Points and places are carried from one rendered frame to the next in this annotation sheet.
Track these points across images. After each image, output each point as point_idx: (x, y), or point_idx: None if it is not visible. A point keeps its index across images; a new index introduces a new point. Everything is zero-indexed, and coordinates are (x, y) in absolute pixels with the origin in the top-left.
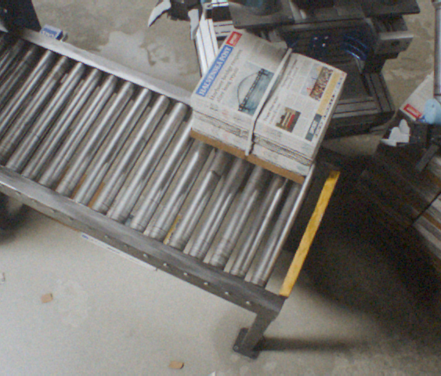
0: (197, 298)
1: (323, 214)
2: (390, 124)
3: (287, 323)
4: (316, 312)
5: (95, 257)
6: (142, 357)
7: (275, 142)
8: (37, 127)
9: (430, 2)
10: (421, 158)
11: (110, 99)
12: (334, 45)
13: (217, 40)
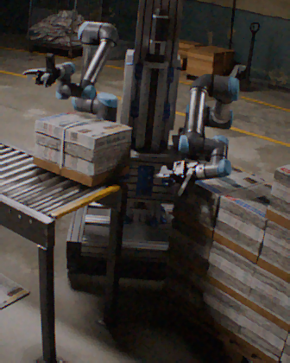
0: (20, 331)
1: (98, 196)
2: (174, 194)
3: (85, 359)
4: (113, 359)
5: None
6: None
7: (74, 146)
8: None
9: None
10: (195, 215)
11: (6, 234)
12: (158, 181)
13: (89, 207)
